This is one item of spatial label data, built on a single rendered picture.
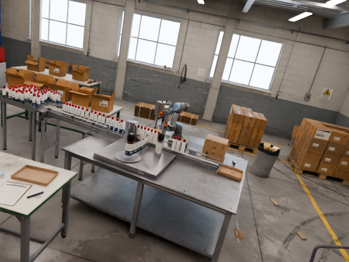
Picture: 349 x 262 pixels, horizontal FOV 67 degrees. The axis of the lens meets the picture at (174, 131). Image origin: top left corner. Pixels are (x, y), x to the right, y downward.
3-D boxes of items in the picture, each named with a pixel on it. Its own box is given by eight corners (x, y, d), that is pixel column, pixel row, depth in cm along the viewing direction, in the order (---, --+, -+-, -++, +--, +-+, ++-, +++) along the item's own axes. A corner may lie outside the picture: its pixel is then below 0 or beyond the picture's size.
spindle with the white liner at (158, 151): (152, 154, 332) (157, 132, 322) (155, 152, 340) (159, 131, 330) (159, 157, 330) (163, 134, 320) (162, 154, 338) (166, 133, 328)
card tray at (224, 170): (217, 173, 330) (217, 170, 328) (220, 166, 353) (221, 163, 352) (240, 181, 322) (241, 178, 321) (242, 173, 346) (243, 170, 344)
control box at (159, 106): (153, 114, 359) (156, 100, 352) (164, 114, 369) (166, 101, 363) (157, 116, 351) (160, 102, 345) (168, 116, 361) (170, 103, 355)
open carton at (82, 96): (65, 104, 486) (66, 84, 474) (79, 99, 536) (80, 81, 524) (88, 109, 482) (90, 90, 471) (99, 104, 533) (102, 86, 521)
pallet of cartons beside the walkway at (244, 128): (257, 154, 667) (268, 121, 639) (225, 146, 674) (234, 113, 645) (251, 139, 781) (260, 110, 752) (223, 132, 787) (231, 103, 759)
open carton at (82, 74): (67, 79, 691) (68, 64, 679) (77, 77, 732) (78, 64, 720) (82, 82, 685) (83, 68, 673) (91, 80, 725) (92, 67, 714)
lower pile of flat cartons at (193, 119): (175, 120, 804) (176, 114, 797) (178, 116, 854) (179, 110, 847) (195, 126, 794) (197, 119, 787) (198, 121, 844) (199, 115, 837)
